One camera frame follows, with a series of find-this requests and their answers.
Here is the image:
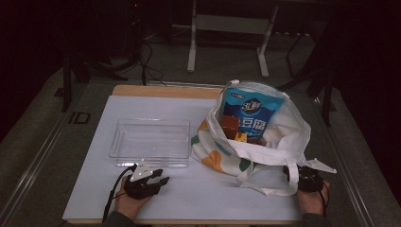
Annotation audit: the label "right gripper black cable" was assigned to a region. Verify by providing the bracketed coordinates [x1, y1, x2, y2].
[317, 181, 331, 218]

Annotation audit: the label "white metal stand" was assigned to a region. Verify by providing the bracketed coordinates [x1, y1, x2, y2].
[186, 0, 280, 79]

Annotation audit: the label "clear plastic container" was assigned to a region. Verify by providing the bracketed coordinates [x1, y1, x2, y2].
[108, 117, 191, 168]

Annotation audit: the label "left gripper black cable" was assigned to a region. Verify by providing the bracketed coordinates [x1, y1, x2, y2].
[101, 164, 139, 223]

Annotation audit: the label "black metal stand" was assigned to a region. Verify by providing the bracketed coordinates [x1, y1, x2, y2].
[272, 18, 337, 127]

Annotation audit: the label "black tripod stand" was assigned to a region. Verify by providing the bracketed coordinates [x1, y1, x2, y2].
[61, 46, 129, 113]

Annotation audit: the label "black floor cables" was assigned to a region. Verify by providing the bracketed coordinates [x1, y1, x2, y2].
[138, 41, 168, 87]

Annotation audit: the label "blue snack bag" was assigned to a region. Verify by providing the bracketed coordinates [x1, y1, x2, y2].
[219, 87, 287, 143]

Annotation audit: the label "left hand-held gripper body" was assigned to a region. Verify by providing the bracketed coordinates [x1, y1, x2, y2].
[123, 162, 159, 201]

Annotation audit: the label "metal floor rail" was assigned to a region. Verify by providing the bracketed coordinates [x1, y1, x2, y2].
[313, 96, 375, 227]
[0, 94, 79, 227]

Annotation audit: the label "white tote bag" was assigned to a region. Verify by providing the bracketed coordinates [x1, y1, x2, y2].
[190, 79, 311, 197]

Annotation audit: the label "person's left hand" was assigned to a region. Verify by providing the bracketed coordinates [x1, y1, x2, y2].
[114, 175, 152, 220]

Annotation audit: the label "person's right hand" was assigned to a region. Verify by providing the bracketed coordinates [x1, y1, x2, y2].
[297, 180, 331, 217]

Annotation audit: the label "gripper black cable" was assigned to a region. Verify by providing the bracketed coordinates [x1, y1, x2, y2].
[317, 181, 331, 218]
[101, 164, 139, 223]

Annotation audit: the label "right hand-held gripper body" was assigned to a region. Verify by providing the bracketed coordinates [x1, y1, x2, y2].
[297, 158, 338, 193]

